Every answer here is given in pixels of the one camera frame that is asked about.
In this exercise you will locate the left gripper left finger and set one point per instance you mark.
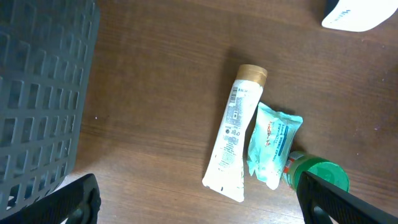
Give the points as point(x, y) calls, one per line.
point(78, 202)

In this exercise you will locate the green lid jar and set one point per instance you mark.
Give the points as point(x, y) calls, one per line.
point(299, 162)

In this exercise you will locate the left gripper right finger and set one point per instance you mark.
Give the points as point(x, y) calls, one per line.
point(323, 202)

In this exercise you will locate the dark grey plastic basket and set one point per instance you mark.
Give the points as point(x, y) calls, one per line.
point(47, 48)

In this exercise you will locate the teal wet wipes pack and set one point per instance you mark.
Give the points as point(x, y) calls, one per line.
point(270, 144)

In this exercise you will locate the white tube with tan cap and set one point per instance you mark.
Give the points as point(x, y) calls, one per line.
point(225, 171)

